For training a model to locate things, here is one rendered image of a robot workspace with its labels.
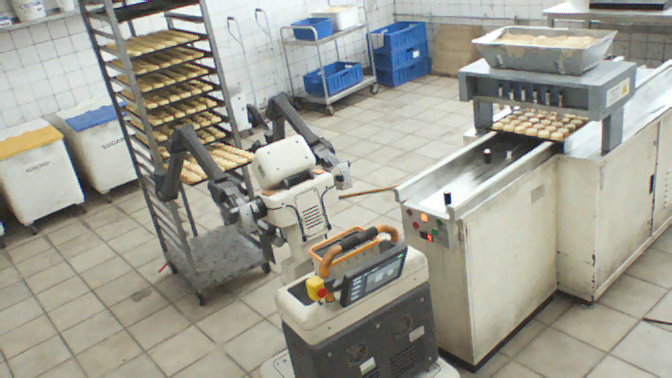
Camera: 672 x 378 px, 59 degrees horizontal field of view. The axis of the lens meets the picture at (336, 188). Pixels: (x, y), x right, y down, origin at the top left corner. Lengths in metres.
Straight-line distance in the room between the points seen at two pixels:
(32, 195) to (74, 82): 1.17
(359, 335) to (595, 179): 1.29
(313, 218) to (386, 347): 0.55
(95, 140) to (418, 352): 3.64
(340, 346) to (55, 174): 3.61
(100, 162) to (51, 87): 0.87
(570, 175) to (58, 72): 4.42
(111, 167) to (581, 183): 3.86
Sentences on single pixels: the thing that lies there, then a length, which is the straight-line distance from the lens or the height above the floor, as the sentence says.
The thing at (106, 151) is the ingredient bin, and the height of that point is 0.46.
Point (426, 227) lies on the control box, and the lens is 2.47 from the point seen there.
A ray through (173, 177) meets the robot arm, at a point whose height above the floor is 1.04.
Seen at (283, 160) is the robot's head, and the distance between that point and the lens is 2.23.
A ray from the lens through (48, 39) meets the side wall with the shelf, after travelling 5.81.
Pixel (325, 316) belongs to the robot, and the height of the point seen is 0.79.
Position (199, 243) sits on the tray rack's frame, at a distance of 4.05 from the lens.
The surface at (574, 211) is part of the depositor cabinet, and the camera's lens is 2.95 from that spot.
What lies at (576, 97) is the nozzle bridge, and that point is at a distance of 2.82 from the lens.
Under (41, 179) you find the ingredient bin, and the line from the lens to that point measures 5.27.
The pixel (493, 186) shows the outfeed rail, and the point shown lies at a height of 0.88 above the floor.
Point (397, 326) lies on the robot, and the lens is 2.27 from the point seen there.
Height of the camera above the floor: 2.02
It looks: 26 degrees down
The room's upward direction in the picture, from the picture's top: 10 degrees counter-clockwise
